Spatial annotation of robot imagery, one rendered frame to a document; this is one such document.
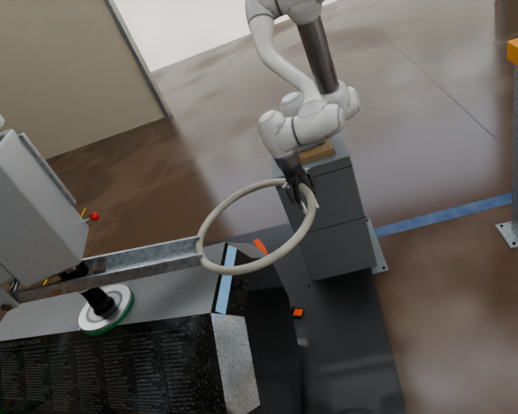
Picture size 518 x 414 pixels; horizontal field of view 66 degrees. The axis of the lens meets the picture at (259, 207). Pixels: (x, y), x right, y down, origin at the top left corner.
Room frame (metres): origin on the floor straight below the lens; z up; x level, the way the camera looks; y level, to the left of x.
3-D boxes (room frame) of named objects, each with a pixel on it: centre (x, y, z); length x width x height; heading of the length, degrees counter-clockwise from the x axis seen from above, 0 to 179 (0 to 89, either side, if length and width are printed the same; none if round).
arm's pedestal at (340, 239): (1.88, -0.36, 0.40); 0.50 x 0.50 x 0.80; 76
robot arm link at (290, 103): (1.88, -0.37, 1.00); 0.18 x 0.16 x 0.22; 69
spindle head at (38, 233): (1.20, 0.77, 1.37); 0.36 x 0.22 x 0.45; 91
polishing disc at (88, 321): (1.20, 0.69, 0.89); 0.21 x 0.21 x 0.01
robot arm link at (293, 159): (1.28, -0.17, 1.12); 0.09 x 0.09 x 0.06
